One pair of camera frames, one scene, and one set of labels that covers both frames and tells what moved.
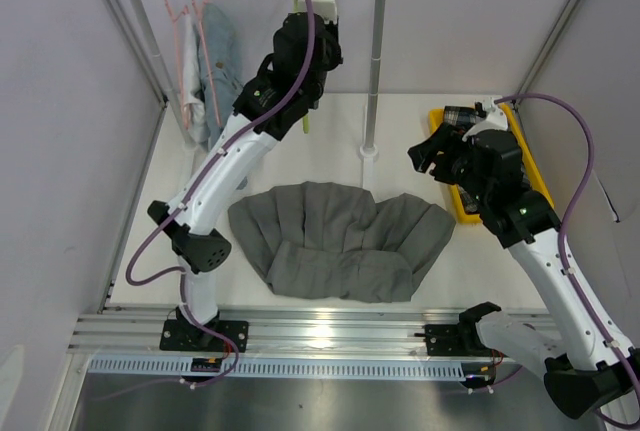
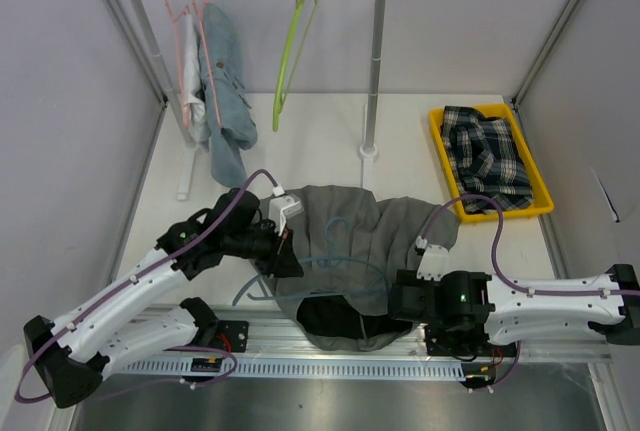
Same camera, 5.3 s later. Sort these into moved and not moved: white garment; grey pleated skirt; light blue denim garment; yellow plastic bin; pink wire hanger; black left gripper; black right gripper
Moved: grey pleated skirt; black left gripper; black right gripper
Not moved: white garment; pink wire hanger; yellow plastic bin; light blue denim garment
